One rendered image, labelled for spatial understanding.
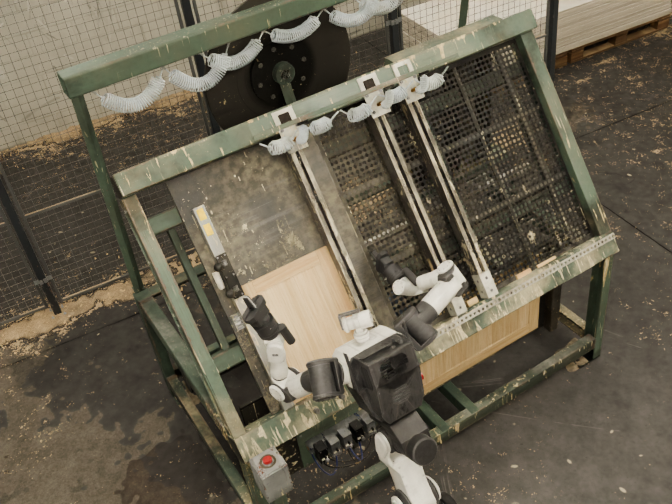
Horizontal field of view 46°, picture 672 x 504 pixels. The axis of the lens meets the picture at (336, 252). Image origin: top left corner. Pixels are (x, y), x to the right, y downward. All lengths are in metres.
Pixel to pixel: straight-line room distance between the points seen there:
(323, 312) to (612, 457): 1.77
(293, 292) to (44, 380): 2.34
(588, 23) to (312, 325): 5.11
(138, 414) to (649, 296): 3.22
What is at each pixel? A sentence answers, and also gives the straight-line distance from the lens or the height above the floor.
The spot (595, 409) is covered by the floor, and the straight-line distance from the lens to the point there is 4.63.
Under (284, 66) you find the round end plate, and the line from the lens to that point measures 3.88.
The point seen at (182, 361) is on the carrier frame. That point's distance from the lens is 3.98.
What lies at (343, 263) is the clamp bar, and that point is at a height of 1.28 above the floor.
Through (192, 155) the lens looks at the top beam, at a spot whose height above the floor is 1.88.
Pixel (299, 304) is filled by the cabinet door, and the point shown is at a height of 1.20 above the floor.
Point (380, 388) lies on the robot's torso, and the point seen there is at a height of 1.32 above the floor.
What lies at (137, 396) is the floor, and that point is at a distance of 5.02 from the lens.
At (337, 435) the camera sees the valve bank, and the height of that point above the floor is 0.73.
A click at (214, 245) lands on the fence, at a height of 1.53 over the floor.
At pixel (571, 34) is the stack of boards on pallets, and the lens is 7.83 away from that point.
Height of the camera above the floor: 3.53
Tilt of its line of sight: 39 degrees down
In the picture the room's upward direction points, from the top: 9 degrees counter-clockwise
